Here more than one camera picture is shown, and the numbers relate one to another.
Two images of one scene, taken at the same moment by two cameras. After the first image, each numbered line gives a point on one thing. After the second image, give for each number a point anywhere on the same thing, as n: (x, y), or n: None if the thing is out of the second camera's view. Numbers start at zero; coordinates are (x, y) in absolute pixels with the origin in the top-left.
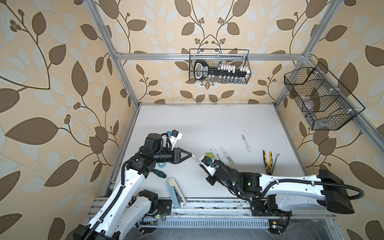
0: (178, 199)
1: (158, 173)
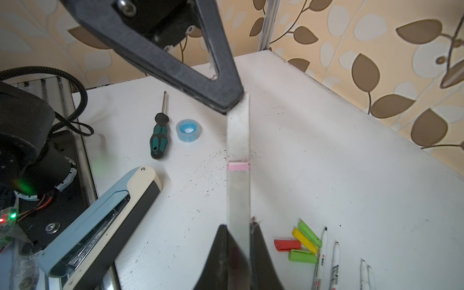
0: (83, 257)
1: (159, 138)
